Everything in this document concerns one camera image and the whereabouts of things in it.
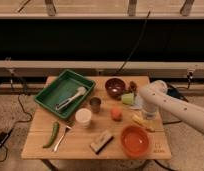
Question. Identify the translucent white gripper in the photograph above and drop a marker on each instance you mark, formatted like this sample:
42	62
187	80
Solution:
149	110

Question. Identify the yellow banana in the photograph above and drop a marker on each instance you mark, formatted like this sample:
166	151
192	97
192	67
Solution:
145	123

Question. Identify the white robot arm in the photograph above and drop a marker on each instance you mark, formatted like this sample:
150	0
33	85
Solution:
154	96

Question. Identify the light green cup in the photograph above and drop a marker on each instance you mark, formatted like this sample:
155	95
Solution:
127	98

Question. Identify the small metal cup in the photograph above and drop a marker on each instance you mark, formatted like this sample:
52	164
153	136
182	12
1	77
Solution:
95	103

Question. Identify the white paper cup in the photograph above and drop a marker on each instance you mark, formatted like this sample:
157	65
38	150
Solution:
83	117

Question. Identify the light blue cloth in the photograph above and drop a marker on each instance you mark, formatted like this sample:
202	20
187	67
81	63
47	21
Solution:
138	101

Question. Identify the brown pine cone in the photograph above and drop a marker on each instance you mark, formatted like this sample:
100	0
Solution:
132	87

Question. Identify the orange bowl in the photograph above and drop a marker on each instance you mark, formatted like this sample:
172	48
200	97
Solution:
135	142

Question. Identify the orange fruit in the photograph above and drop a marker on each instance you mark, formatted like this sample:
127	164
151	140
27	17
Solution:
116	114

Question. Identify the dark red bowl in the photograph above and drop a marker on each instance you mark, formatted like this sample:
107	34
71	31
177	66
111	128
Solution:
115	87

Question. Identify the wooden table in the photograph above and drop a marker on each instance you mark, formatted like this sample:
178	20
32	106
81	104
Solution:
76	143

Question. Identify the wooden block eraser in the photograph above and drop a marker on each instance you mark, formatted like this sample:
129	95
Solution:
101	141

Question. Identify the green plastic tray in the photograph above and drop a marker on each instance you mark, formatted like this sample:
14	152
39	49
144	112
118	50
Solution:
61	88

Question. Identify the black power adapter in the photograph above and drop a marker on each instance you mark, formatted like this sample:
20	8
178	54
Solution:
3	138

